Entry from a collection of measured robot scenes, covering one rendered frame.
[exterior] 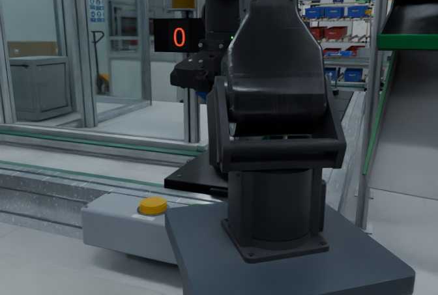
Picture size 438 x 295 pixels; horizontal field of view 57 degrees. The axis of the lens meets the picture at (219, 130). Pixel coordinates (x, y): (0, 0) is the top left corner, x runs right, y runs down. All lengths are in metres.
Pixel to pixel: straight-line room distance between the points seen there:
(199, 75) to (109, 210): 0.24
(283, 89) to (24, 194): 0.62
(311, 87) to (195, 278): 0.15
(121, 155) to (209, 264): 0.73
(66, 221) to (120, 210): 0.18
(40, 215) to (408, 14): 0.71
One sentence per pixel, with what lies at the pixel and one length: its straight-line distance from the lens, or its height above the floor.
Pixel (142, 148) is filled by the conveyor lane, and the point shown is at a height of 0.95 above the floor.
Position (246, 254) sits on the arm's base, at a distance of 0.29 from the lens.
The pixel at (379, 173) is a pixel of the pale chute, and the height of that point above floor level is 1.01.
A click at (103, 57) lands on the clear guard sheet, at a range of 1.05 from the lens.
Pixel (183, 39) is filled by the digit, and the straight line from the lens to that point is 0.87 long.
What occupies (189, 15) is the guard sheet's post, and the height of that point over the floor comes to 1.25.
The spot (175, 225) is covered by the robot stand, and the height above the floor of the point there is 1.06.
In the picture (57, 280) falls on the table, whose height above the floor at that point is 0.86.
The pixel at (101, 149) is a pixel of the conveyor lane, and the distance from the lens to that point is 1.03.
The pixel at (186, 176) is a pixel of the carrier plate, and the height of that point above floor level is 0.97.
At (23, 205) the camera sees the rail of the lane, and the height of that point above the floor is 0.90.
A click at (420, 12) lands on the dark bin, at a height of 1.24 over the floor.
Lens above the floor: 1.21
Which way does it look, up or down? 14 degrees down
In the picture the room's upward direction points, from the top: straight up
